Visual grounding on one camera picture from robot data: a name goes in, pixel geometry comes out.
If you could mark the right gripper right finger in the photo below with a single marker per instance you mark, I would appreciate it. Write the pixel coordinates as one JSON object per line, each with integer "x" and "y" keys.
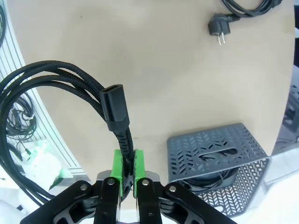
{"x": 182, "y": 203}

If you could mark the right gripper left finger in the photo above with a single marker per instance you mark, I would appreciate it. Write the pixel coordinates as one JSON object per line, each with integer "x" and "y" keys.
{"x": 70, "y": 203}

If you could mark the white and green plastic clutter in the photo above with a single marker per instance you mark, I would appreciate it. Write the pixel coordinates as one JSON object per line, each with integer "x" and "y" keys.
{"x": 42, "y": 165}

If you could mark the grey plastic lattice basket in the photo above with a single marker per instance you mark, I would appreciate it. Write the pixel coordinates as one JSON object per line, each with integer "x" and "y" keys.
{"x": 224, "y": 140}

